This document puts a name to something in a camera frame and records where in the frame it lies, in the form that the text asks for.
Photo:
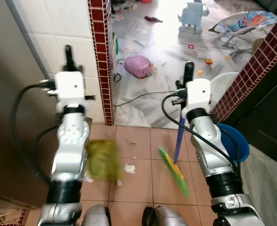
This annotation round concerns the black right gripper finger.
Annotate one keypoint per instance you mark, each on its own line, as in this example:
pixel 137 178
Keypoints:
pixel 189 73

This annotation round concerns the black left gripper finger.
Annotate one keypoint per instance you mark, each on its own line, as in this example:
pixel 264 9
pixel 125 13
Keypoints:
pixel 70 59

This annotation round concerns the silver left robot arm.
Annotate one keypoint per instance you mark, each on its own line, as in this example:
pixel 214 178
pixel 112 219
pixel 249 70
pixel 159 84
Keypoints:
pixel 67 150

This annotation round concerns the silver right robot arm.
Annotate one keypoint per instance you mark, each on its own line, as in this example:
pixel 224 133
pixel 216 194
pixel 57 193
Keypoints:
pixel 218 160

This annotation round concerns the white plastic bucket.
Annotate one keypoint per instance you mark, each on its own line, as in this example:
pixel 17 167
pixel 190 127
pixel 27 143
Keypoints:
pixel 223 84

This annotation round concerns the purple plastic bag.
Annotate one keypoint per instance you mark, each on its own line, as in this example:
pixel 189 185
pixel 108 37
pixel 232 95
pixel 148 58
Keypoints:
pixel 138 67

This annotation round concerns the light blue toy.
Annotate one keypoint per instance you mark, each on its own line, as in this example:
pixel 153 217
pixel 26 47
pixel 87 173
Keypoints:
pixel 191 18

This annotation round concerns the dark red cloth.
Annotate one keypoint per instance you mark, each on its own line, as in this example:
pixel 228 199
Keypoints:
pixel 153 19

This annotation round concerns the colourful baby bouncer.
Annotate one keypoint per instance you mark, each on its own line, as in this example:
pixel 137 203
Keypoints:
pixel 246 22

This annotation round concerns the blue plastic bucket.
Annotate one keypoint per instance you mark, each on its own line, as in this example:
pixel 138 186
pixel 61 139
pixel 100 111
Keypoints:
pixel 239 143

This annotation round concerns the crumpled white paper scrap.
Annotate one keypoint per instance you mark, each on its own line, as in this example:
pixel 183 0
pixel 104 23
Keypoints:
pixel 129 168

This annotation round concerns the silver right robot leg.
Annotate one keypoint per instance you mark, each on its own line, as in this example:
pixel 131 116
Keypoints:
pixel 166 217

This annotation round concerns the silver robot leg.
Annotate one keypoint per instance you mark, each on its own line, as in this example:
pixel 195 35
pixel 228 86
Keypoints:
pixel 166 217
pixel 97 216

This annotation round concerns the silver left robot leg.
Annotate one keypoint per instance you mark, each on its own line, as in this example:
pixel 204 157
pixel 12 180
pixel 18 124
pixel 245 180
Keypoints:
pixel 97 216

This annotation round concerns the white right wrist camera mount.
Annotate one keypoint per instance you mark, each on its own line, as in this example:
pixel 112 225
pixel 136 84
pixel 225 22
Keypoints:
pixel 198 96

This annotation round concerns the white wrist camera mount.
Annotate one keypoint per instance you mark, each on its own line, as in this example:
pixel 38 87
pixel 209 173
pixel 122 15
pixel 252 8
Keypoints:
pixel 70 89
pixel 198 96

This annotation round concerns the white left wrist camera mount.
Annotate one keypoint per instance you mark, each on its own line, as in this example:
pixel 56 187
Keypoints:
pixel 70 89

